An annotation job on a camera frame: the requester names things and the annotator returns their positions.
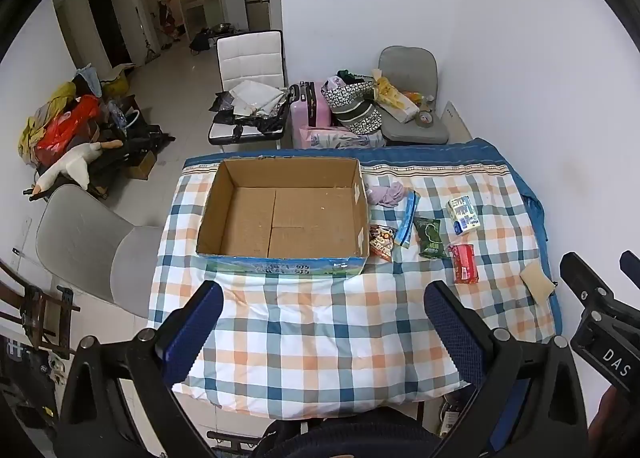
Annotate white padded chair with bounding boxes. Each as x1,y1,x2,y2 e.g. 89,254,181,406
208,30,289,153

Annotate pink suitcase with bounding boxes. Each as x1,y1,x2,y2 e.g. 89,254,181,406
290,82,334,149

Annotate white refrigerator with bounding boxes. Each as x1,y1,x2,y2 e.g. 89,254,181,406
260,0,282,33

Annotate grey padded chair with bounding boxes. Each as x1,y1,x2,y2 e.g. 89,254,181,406
377,46,449,147

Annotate orange snack packet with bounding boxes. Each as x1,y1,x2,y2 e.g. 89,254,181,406
369,224,399,263

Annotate white goose plush toy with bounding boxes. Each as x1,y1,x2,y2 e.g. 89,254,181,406
32,140,124,197

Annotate green snack packet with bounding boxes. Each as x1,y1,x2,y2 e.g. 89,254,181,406
413,217,447,259

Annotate black and white patterned bag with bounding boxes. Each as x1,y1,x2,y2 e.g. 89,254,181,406
321,76,383,135

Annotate small brown cardboard box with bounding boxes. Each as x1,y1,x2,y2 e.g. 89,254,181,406
129,150,158,181

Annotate yellow plastic bag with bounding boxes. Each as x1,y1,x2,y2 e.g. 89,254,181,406
372,68,421,121

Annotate yellow cloth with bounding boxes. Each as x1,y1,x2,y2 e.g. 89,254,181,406
19,82,77,159

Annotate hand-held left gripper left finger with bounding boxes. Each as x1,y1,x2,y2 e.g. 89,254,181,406
59,280,225,458

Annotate open cardboard box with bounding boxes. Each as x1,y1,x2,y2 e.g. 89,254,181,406
196,156,372,279

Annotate red plastic bag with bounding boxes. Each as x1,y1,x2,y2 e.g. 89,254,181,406
35,95,101,166

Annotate lavender cloth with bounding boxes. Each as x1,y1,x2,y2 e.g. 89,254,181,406
365,182,405,209

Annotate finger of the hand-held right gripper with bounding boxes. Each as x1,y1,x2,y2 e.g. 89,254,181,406
619,250,640,289
559,251,615,313

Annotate silver plastic bags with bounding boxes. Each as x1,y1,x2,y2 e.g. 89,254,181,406
215,80,292,119

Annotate plaid blanket with blue border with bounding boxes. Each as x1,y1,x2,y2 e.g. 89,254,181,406
147,138,563,421

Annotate grey plastic chair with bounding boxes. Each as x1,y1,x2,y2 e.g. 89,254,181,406
35,185,166,321

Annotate black plastic bag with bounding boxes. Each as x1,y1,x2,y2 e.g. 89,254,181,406
231,114,288,139

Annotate dark wooden chair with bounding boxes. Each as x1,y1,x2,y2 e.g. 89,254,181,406
0,258,81,364

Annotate white and blue tissue pack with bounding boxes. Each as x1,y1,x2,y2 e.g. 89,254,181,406
446,195,482,237

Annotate blue zip bag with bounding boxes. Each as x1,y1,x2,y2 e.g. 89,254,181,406
394,190,422,249

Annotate pink floral bag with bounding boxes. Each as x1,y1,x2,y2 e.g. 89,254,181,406
299,127,386,149

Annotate red packet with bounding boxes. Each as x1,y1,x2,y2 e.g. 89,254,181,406
448,244,480,285

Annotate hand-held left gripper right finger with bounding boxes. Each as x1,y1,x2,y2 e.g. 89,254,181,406
424,280,589,458

